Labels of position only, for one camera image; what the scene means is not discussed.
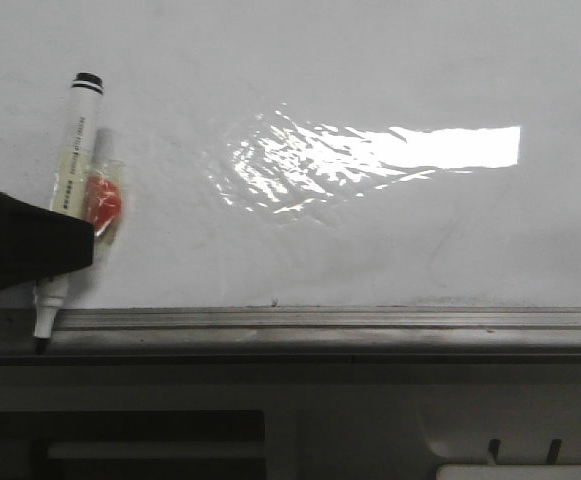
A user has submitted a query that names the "white whiteboard marker pen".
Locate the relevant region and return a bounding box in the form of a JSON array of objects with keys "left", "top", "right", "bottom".
[{"left": 34, "top": 72, "right": 104, "bottom": 355}]

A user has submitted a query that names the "aluminium whiteboard marker tray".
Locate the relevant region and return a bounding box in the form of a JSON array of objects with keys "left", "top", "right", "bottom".
[{"left": 0, "top": 306, "right": 581, "bottom": 364}]

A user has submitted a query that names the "white whiteboard surface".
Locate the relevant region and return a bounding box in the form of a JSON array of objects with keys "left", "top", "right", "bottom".
[{"left": 0, "top": 1, "right": 581, "bottom": 309}]

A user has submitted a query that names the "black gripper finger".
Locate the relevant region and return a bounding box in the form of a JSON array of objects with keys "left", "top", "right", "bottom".
[{"left": 0, "top": 192, "right": 94, "bottom": 291}]

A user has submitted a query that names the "red magnet taped to marker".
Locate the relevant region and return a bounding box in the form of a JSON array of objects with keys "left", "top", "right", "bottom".
[{"left": 82, "top": 158, "right": 125, "bottom": 246}]

